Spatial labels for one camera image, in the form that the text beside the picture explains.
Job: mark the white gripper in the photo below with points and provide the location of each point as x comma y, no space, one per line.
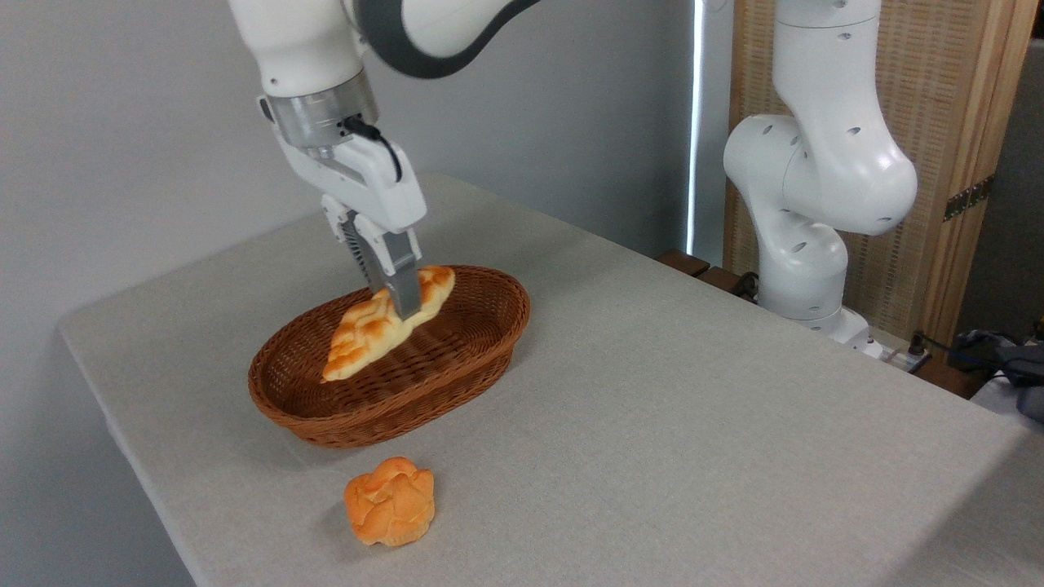
371,183

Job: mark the long braided bread loaf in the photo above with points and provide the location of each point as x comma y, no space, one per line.
367,334

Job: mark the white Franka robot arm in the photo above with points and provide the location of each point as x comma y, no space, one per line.
824,163

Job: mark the round orange bread roll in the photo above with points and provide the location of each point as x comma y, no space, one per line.
391,501

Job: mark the brown wicker oval basket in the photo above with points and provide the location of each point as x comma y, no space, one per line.
481,342

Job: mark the dark wooden base block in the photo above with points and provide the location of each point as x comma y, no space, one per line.
683,262

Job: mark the white power strip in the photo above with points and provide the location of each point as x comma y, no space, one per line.
895,355

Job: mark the wooden rattan screen panel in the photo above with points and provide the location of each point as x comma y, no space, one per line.
946,98

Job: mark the metal screen hinge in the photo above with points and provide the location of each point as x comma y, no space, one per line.
969,198

